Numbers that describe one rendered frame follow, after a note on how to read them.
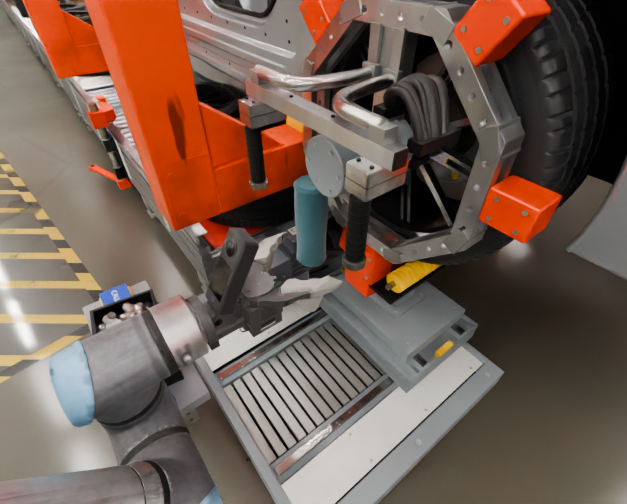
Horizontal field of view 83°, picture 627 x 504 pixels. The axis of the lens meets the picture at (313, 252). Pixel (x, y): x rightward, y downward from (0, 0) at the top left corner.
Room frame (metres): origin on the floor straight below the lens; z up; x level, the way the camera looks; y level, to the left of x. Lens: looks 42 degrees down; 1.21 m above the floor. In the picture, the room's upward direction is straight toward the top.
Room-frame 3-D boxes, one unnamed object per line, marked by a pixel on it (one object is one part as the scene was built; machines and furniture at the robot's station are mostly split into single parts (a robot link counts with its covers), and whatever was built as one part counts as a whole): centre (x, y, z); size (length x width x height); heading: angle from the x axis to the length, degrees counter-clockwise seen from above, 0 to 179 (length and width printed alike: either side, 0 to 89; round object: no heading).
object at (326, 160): (0.71, -0.10, 0.85); 0.21 x 0.14 x 0.14; 127
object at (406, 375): (0.86, -0.29, 0.13); 0.50 x 0.36 x 0.10; 37
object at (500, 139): (0.76, -0.16, 0.85); 0.54 x 0.07 x 0.54; 37
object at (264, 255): (0.44, 0.07, 0.80); 0.09 x 0.03 x 0.06; 162
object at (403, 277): (0.72, -0.31, 0.51); 0.29 x 0.06 x 0.06; 127
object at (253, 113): (0.77, 0.11, 0.93); 0.09 x 0.05 x 0.05; 127
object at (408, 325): (0.86, -0.29, 0.32); 0.40 x 0.30 x 0.28; 37
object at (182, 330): (0.28, 0.17, 0.81); 0.10 x 0.05 x 0.09; 37
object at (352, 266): (0.48, -0.08, 0.83); 0.04 x 0.04 x 0.16
